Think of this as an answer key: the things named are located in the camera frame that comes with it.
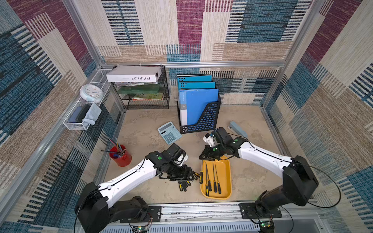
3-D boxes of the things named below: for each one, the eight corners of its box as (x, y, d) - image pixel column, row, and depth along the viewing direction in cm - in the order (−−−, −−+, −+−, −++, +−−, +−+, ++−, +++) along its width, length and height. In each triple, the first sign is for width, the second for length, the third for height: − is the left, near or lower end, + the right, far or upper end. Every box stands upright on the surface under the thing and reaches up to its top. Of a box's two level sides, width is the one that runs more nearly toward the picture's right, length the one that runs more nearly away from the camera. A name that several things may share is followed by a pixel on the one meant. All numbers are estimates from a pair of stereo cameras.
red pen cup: (114, 166, 92) (106, 158, 83) (118, 154, 97) (111, 144, 88) (130, 166, 92) (124, 158, 83) (133, 154, 97) (128, 144, 88)
